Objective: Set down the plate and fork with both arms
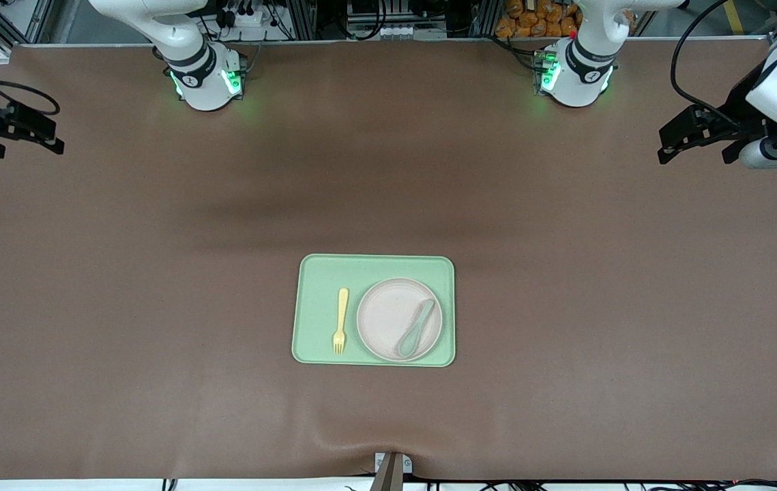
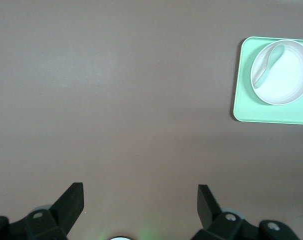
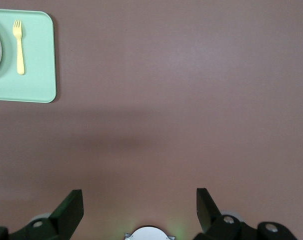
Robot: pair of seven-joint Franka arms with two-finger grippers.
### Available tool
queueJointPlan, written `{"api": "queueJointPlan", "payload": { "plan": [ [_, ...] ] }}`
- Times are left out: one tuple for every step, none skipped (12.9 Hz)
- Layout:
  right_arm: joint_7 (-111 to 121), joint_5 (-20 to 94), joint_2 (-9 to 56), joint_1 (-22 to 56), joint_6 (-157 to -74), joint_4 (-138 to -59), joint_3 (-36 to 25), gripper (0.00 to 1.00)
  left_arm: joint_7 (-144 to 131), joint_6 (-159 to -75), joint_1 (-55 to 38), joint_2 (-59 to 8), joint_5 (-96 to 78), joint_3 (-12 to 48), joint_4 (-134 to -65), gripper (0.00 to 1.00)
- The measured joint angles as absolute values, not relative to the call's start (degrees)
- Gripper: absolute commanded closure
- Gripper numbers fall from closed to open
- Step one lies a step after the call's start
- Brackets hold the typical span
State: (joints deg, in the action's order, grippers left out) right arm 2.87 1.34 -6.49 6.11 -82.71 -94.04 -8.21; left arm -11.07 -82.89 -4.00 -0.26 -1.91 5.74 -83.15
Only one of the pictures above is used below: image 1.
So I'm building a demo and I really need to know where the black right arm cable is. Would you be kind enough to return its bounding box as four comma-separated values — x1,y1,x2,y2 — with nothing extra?
0,79,61,116

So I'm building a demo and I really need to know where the white power strip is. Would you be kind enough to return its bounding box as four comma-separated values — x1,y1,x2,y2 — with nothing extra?
219,5,267,29

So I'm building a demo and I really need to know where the brown table cloth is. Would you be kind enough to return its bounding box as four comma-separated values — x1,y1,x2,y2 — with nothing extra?
0,40,777,481

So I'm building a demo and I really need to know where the green plastic spoon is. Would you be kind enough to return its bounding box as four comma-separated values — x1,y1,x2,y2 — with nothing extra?
397,298,436,359

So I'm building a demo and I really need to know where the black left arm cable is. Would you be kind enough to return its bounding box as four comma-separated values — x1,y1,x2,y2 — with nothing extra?
671,0,737,123

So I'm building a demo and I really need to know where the beige round plate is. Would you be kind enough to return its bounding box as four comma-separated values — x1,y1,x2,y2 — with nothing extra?
356,277,444,362

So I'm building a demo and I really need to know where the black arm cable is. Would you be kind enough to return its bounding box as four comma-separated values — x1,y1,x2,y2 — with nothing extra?
671,0,737,123
0,79,61,116

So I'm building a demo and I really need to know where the yellow plastic fork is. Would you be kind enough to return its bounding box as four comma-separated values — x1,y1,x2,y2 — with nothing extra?
332,287,350,355

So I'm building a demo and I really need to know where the pile of orange items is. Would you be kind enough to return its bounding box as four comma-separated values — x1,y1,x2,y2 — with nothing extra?
495,0,583,39

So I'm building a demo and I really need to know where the grey metal clamp bracket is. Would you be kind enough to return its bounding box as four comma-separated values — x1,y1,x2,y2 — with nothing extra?
369,451,413,491

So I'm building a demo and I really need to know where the white connector block row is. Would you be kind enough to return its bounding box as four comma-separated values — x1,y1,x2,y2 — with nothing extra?
347,23,417,40

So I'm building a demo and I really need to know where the light green rectangular tray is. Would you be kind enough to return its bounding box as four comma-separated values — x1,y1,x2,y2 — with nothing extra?
291,254,456,368

